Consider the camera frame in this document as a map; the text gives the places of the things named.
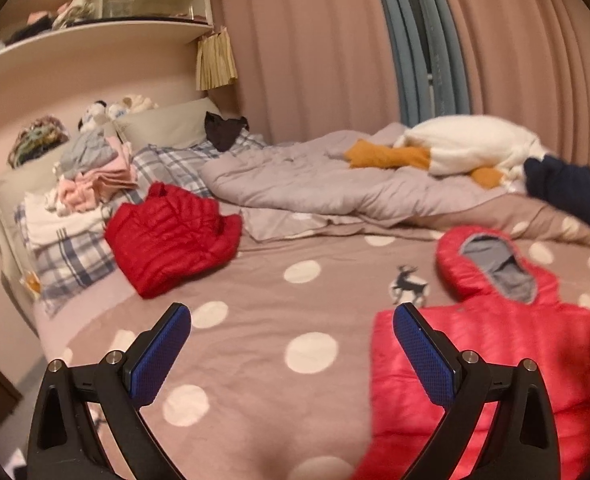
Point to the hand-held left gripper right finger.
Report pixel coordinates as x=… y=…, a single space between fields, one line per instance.
x=425 y=355

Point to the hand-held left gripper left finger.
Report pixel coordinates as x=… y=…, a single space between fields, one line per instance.
x=162 y=355

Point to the pink hooded down jacket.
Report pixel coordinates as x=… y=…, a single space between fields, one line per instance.
x=525 y=360

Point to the pink and white small clothes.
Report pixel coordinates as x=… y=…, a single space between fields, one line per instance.
x=72 y=197

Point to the pink folded clothes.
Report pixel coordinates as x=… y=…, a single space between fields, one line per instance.
x=112 y=177

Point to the dark clothes pile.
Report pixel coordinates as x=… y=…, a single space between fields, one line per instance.
x=25 y=32

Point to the red down jacket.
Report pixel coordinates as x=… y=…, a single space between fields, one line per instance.
x=170 y=240

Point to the brown polka-dot blanket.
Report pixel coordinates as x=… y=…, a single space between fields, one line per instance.
x=275 y=310

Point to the plaid pillow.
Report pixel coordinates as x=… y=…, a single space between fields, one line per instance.
x=75 y=265

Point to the white folded garment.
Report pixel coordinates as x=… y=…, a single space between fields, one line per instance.
x=55 y=225

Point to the plaid blanket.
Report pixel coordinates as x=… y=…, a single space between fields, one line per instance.
x=175 y=165

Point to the white goose plush toy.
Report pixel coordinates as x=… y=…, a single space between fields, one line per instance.
x=465 y=145

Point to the grey folded garment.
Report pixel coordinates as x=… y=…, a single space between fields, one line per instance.
x=92 y=152

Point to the grey quilt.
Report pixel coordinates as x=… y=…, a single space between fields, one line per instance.
x=300 y=180

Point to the navy garment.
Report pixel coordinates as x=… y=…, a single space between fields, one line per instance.
x=570 y=190

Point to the beige headboard cushion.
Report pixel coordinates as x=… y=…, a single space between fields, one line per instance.
x=5 y=200
x=165 y=120

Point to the black garment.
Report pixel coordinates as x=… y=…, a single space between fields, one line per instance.
x=222 y=132

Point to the black and white plush dog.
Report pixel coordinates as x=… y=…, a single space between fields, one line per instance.
x=95 y=117

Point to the floral patterned cloth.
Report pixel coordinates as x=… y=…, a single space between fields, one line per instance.
x=37 y=140

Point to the blue curtain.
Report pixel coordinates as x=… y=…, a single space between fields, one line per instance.
x=447 y=50
x=400 y=50

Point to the pink curtain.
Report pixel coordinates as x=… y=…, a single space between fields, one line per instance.
x=535 y=50
x=305 y=50

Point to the clear plastic box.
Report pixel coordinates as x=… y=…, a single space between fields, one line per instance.
x=118 y=9

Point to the cream cloth bundle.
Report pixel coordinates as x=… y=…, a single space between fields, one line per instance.
x=75 y=10

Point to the white wall shelf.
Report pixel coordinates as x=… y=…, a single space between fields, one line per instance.
x=100 y=35

